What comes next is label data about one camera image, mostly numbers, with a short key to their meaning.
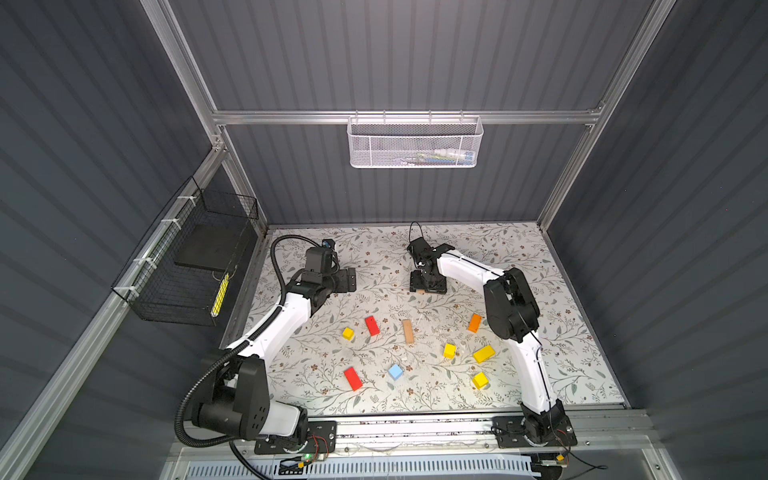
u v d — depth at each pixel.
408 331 0.91
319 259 0.67
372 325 0.94
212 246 0.76
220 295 0.68
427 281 0.87
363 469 0.77
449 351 0.87
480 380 0.81
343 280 0.79
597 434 0.74
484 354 0.87
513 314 0.60
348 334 0.90
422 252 0.84
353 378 0.83
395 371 0.83
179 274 0.71
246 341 0.46
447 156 0.91
